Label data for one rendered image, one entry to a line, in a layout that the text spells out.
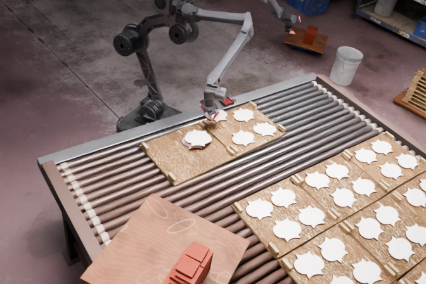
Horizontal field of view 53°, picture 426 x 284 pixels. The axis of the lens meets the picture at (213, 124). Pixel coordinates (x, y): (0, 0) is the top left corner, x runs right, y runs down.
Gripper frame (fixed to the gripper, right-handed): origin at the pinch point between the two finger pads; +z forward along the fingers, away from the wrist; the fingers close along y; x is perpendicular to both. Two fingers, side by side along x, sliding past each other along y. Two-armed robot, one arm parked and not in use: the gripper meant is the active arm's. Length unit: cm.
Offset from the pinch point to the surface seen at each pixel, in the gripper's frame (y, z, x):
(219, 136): -8.2, 11.0, -1.3
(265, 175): -44.3, 14.6, -8.7
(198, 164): -23.1, 7.3, 21.3
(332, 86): 3, 27, -106
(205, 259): -87, -22, 55
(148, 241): -62, -11, 68
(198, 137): -7.9, 4.1, 12.5
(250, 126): -8.1, 14.8, -24.1
